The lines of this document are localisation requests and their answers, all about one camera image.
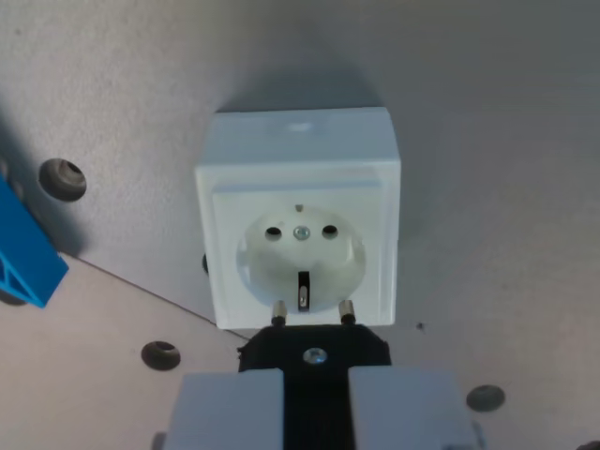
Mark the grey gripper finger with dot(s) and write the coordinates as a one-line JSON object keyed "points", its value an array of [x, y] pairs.
{"points": [[408, 408], [225, 412]]}

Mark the black two-pin plug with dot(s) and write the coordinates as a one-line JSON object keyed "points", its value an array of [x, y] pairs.
{"points": [[315, 340]]}

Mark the blue ribbed plastic wedge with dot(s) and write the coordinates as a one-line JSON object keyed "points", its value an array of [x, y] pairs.
{"points": [[28, 262]]}

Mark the white wall socket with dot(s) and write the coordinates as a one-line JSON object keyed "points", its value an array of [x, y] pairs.
{"points": [[300, 187]]}

